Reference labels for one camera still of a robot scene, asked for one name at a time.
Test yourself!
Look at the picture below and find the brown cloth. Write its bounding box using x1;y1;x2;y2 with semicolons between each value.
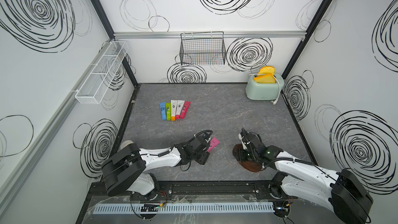
232;144;262;173

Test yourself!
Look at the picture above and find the magenta toothpaste tube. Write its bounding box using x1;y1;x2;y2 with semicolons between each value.
207;137;220;152

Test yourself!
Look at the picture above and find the crimson pink toothpaste tube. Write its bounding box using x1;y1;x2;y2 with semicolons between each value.
180;101;191;119

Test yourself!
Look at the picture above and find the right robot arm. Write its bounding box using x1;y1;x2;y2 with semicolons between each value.
233;129;373;224

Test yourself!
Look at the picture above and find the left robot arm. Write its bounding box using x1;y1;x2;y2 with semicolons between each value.
101;130;212;200

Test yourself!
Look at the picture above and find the white pink-cap toothpaste tube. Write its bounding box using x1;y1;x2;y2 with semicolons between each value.
176;100;184;119

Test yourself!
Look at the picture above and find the green toothpaste tube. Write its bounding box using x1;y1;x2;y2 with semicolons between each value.
165;102;172;121

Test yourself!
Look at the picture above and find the blue toothpaste tube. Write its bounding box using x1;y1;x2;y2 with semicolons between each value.
159;102;167;120

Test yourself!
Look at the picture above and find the mint green toaster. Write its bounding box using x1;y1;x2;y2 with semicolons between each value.
245;74;285;101

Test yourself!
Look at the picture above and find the yellow toast slice front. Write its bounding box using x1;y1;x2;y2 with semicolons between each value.
254;73;276;84

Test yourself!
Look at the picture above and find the yellow toast slice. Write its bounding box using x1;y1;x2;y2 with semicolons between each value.
259;66;275;76
254;73;276;84

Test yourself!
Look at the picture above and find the beige sponge roll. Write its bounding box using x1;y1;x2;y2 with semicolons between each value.
120;140;134;150

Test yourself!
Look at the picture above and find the yellow toast slice back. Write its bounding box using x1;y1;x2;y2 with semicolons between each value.
259;66;275;76

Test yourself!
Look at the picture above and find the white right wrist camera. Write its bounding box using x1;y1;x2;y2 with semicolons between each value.
238;132;250;150

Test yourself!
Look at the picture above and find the black corrugated cable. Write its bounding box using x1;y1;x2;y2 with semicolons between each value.
193;130;214;141

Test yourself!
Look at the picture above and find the white toaster cable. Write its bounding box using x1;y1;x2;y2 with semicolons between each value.
254;74;282;105

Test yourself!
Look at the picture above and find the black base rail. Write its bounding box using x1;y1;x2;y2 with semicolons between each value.
86;180;299;201

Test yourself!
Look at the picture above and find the grey slotted cable duct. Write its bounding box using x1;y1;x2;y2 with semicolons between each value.
92;202;275;215

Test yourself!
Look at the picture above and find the black wire wall basket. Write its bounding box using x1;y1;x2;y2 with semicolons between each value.
179;32;227;65

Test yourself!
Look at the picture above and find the white wire wall basket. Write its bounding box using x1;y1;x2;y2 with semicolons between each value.
75;40;129;104

